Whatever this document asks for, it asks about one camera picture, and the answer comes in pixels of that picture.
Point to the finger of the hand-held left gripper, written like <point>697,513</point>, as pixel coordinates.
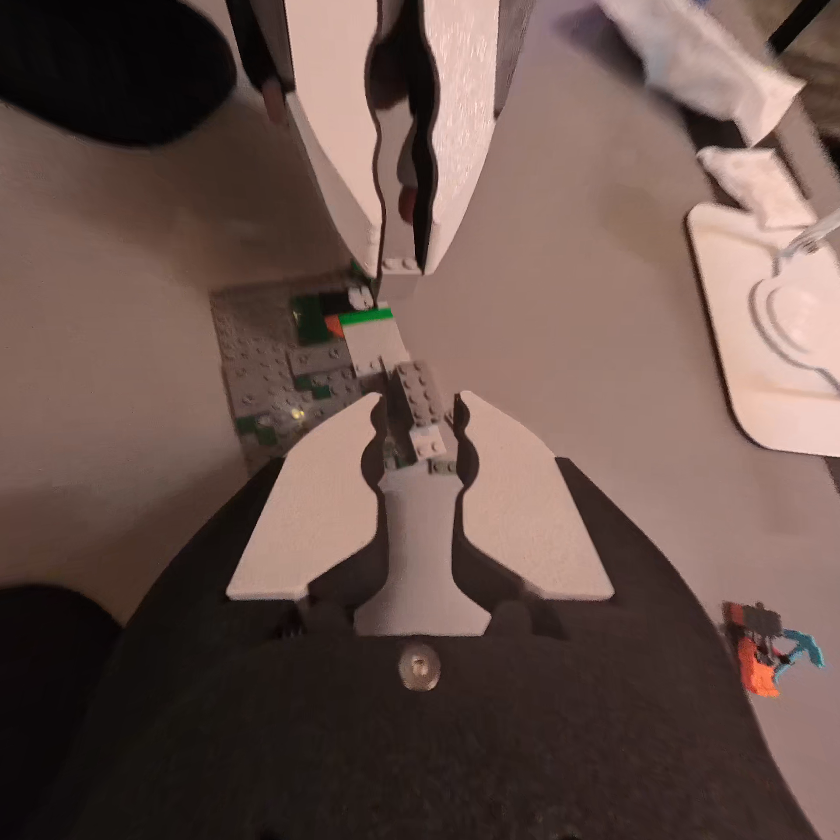
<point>466,98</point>
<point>328,98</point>

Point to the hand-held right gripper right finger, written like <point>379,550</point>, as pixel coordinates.
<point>531,518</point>

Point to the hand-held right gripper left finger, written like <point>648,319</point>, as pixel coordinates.
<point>308,518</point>

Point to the grey baseplate brick build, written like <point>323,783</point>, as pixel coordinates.
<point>262,354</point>

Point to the grey desk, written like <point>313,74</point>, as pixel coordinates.
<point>577,328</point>

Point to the person's left hand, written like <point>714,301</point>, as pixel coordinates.
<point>274,102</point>

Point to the black padded armrest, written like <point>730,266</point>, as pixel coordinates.
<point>98,65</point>

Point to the orange toy brick figure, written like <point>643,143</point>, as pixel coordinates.
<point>761,656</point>

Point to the white and wood book stand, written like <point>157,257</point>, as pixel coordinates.
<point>735,315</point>

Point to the small white printed paper bag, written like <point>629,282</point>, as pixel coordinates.
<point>754,184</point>

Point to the dark cloth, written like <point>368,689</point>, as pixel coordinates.
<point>46,689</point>

